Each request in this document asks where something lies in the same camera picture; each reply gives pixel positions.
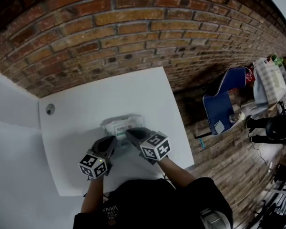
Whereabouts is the person's left forearm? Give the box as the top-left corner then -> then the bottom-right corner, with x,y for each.
80,177 -> 105,214

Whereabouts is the black round chair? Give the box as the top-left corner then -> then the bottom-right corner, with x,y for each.
266,114 -> 286,139

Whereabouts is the red bag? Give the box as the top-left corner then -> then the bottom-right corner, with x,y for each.
245,66 -> 256,83

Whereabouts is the blue chair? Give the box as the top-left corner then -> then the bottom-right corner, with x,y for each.
202,67 -> 249,139

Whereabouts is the checked table cloth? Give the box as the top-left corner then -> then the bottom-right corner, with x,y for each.
252,57 -> 286,106

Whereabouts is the black metal frame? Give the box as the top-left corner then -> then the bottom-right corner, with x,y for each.
254,163 -> 286,229

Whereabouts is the white card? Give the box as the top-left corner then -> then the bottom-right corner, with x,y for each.
214,120 -> 226,134

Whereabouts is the person's right forearm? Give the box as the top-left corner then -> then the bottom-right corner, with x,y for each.
157,156 -> 196,193

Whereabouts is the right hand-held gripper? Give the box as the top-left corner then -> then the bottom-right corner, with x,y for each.
125,127 -> 170,166

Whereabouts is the grey waist pouch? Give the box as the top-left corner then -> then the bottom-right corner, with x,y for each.
199,208 -> 229,229

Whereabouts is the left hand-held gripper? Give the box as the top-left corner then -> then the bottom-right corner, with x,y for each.
78,135 -> 119,180

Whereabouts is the person's black t-shirt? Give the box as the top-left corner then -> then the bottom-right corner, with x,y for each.
72,177 -> 234,229

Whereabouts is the white wet wipe pack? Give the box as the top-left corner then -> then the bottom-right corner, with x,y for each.
100,113 -> 146,144

